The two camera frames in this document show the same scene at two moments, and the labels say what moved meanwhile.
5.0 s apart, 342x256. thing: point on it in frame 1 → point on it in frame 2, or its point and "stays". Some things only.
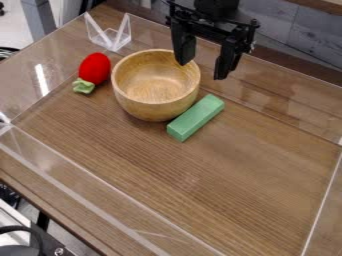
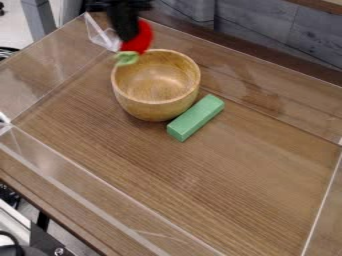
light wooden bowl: x=153 y=87 stays
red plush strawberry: x=92 y=72 → x=137 y=44
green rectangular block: x=193 y=118 stays
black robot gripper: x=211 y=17 → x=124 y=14
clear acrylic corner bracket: x=110 y=38 stays
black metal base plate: x=50 y=246 stays
